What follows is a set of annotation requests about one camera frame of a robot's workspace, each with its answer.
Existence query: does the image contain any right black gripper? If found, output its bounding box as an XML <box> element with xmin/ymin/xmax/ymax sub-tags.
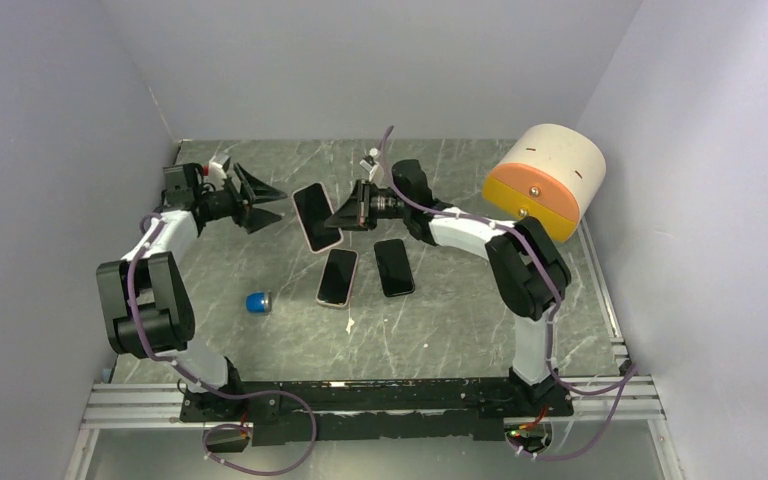
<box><xmin>324</xmin><ymin>181</ymin><xmax>410</xmax><ymax>233</ymax></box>

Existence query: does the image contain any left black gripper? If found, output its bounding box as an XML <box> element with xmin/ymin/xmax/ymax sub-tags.
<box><xmin>196</xmin><ymin>163</ymin><xmax>287</xmax><ymax>234</ymax></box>

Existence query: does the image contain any pink phone case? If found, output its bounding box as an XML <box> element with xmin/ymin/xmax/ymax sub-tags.
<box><xmin>290</xmin><ymin>182</ymin><xmax>346</xmax><ymax>255</ymax></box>

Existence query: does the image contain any black phone case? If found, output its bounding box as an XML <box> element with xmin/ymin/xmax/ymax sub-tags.
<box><xmin>373</xmin><ymin>239</ymin><xmax>415</xmax><ymax>298</ymax></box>

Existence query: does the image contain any black smartphone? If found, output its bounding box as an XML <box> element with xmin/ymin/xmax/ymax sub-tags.
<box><xmin>318</xmin><ymin>249</ymin><xmax>357</xmax><ymax>307</ymax></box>

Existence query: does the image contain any beige phone case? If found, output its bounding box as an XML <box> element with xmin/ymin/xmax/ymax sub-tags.
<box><xmin>315</xmin><ymin>247</ymin><xmax>360</xmax><ymax>310</ymax></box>

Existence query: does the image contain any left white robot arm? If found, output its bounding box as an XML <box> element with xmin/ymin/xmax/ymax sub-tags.
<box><xmin>95</xmin><ymin>156</ymin><xmax>287</xmax><ymax>420</ymax></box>

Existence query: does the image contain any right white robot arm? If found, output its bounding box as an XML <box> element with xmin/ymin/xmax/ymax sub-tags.
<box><xmin>324</xmin><ymin>155</ymin><xmax>571</xmax><ymax>415</ymax></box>

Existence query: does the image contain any blue grey small cylinder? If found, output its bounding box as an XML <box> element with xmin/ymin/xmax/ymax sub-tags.
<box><xmin>245</xmin><ymin>291</ymin><xmax>273</xmax><ymax>315</ymax></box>

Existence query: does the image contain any round drawer cabinet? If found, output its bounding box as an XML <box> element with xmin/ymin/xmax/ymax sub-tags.
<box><xmin>482</xmin><ymin>123</ymin><xmax>606</xmax><ymax>242</ymax></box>

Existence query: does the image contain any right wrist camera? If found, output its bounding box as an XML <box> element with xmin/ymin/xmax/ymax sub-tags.
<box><xmin>359</xmin><ymin>147</ymin><xmax>384</xmax><ymax>185</ymax></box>

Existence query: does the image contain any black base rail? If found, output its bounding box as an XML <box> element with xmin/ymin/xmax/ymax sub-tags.
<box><xmin>179</xmin><ymin>374</ymin><xmax>574</xmax><ymax>446</ymax></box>

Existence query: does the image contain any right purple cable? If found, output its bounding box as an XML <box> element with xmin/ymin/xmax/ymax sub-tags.
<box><xmin>380</xmin><ymin>125</ymin><xmax>640</xmax><ymax>463</ymax></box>

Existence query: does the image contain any aluminium frame rail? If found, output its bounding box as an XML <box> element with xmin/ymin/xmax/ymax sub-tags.
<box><xmin>83</xmin><ymin>337</ymin><xmax>666</xmax><ymax>429</ymax></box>

